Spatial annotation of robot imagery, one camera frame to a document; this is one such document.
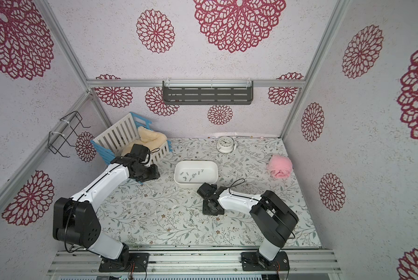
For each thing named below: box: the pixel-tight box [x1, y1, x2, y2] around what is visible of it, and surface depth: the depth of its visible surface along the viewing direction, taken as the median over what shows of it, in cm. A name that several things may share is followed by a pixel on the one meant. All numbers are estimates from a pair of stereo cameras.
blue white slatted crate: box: [90, 112, 173, 166], surface depth 105 cm
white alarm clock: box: [216, 135, 237, 154], surface depth 115 cm
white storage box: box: [173, 160, 219, 185], surface depth 105 cm
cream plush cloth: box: [121, 126, 168, 157], surface depth 108 cm
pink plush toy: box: [267, 154, 293, 179], surface depth 99 cm
